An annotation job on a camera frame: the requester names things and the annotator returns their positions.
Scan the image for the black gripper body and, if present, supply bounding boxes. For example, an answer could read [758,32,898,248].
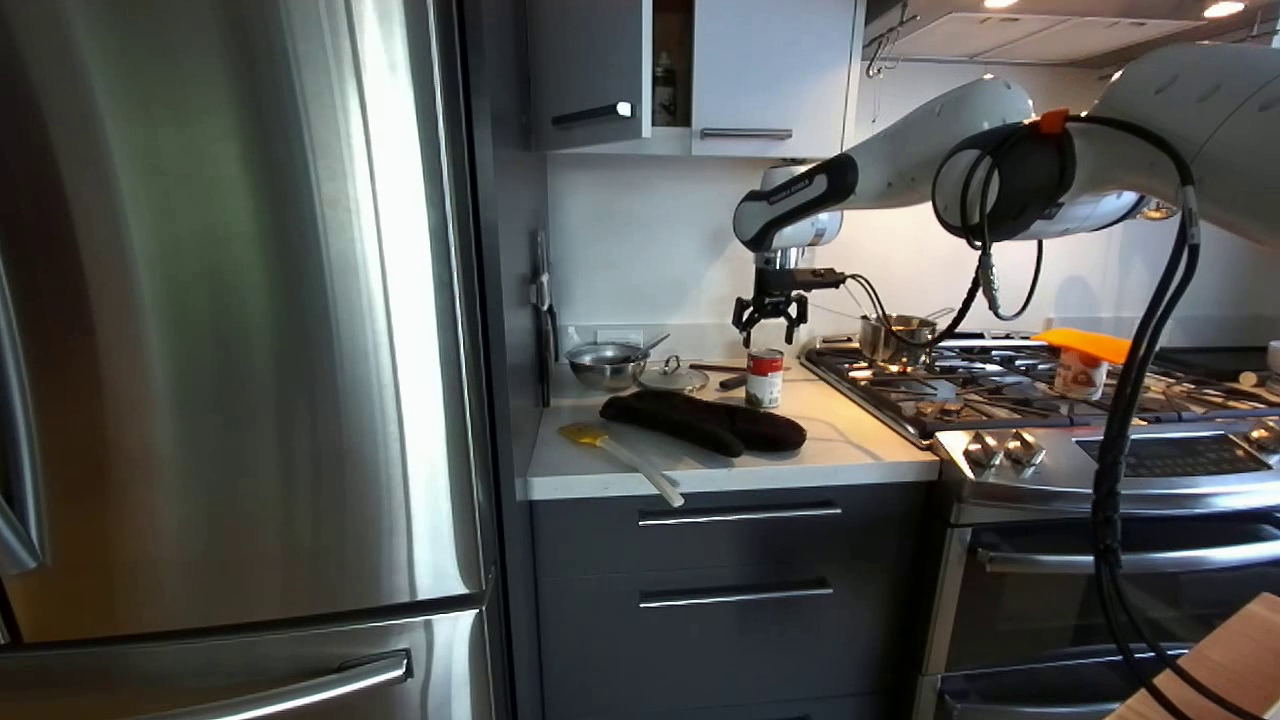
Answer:
[730,267,845,342]

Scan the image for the red white can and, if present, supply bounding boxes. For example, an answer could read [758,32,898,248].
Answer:
[747,347,784,408]

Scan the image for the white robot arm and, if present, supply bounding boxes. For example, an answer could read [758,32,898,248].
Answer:
[730,43,1280,255]

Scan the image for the small plate with utensils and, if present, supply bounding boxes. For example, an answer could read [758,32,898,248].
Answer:
[637,358,779,394]

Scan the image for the left stove knob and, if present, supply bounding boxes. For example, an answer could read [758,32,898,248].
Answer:
[963,431,1003,473]

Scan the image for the stove knob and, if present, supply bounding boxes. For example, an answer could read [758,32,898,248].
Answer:
[1003,428,1045,470]
[963,431,1003,473]

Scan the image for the stainless steel gas stove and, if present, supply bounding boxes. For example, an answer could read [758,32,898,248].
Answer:
[800,342,1280,720]

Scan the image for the right stove knob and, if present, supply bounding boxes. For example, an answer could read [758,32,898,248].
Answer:
[1003,428,1045,470]

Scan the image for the small metal pot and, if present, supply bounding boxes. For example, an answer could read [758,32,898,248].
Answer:
[860,316,937,366]

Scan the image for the black oven mitt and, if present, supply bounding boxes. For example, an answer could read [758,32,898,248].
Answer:
[601,387,807,458]

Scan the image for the steel mixing bowl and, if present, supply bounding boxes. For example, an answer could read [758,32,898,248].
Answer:
[569,342,661,394]

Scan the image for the white upper cabinet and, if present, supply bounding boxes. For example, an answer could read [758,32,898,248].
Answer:
[689,0,860,155]

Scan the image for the range hood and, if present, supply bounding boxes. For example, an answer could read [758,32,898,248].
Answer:
[863,0,1277,67]

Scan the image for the grey upper cabinet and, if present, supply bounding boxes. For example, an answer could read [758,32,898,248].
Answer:
[528,0,651,150]

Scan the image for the grey drawer cabinet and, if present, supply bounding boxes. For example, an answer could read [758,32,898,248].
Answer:
[531,484,937,720]

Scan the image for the stainless steel refrigerator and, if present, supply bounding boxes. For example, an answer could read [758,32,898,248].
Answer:
[0,0,497,720]

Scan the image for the wooden board corner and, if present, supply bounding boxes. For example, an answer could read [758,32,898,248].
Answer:
[1105,592,1280,720]

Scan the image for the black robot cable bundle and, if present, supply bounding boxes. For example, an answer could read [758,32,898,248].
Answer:
[926,110,1280,720]

